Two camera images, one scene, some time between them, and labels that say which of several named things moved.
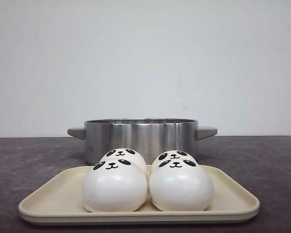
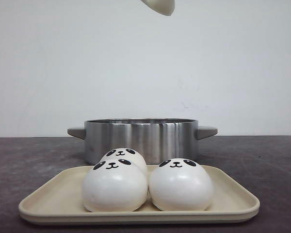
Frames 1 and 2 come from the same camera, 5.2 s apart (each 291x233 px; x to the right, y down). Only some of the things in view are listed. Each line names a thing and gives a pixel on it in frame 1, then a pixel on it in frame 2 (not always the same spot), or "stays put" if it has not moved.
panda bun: (173, 154) to (165, 7)
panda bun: (180, 185) stays put
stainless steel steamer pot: (151, 137) stays put
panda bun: (115, 185) stays put
